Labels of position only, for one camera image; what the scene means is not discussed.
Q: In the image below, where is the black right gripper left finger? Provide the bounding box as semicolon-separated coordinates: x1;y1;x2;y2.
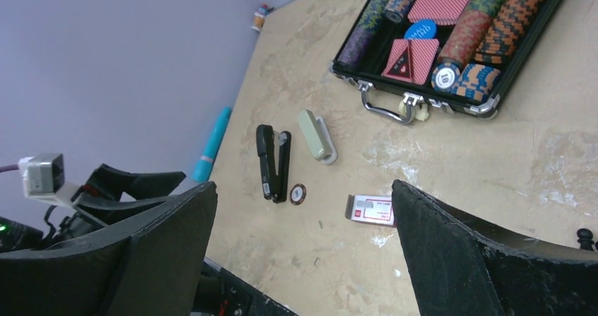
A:
1;182;218;315

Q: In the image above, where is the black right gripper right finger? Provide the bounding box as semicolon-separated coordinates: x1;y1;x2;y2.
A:
392;180;597;315

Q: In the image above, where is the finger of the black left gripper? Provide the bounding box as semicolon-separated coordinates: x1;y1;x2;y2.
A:
86;164;186;200
76;194;174;223

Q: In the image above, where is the red white staple box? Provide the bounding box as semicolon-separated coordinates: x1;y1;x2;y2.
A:
345;195;396;226

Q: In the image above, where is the black stapler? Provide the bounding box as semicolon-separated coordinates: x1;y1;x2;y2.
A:
256;124;291;204

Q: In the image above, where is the green stapler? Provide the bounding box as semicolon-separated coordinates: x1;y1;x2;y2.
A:
297;109;338;166

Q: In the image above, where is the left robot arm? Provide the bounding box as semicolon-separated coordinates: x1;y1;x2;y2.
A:
1;164;186;253

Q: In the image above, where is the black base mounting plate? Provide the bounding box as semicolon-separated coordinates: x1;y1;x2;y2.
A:
191;257;296;316

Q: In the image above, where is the turquoise cylindrical tool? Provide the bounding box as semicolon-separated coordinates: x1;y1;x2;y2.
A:
193;107;232;182

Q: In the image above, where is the black screw knob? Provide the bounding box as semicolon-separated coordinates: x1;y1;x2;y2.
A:
576;228;594;251

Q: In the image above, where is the brown white poker chip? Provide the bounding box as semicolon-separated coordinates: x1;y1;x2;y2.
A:
289;183;307;205

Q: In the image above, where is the orange small bottle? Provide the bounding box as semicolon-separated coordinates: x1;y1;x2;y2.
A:
252;4;270;32

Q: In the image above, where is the black poker chip case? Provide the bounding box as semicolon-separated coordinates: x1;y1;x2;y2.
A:
330;0;561;125

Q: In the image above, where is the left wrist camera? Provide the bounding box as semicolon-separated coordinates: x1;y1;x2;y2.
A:
18;153;80;208

